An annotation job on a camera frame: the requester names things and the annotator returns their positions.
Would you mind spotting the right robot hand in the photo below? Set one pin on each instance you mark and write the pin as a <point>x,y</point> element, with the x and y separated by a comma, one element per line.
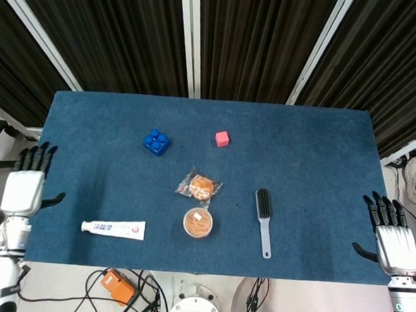
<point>396,249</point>

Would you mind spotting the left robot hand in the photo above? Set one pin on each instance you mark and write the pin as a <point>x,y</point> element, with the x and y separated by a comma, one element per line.
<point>24,190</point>

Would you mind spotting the bun packet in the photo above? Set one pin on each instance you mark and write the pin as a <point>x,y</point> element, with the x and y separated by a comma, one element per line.
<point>200,187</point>

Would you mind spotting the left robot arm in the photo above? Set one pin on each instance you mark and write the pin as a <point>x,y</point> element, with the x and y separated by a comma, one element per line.
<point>5,264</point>

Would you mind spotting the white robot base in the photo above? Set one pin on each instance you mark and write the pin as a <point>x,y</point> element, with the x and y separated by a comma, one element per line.
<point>193,305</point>

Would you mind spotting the round clear container with snacks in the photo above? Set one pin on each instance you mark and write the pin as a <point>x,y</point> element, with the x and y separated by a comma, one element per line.
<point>198,223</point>

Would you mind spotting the white sneaker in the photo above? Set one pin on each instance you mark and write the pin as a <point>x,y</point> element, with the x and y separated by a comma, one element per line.
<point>414,179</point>

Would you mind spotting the white toothpaste tube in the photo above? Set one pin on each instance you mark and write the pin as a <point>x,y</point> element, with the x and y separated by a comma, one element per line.
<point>115,228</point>

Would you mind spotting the orange box device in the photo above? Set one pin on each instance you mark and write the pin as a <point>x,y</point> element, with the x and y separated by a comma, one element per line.
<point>117,287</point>

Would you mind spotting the blue toy building block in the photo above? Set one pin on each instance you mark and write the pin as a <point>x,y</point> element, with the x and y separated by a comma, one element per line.
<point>156,142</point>

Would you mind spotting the dark curtain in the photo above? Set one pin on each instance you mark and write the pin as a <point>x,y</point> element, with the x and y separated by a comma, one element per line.
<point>123,34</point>

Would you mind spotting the blue table cloth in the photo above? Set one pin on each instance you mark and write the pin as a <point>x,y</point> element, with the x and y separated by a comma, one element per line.
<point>207,163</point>

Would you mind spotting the pink cube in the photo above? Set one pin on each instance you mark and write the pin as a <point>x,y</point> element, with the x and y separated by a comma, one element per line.
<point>222,138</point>

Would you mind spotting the white curtain frame post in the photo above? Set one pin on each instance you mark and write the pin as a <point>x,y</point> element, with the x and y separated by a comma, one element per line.
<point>35,28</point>
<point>191,42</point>
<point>320,49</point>

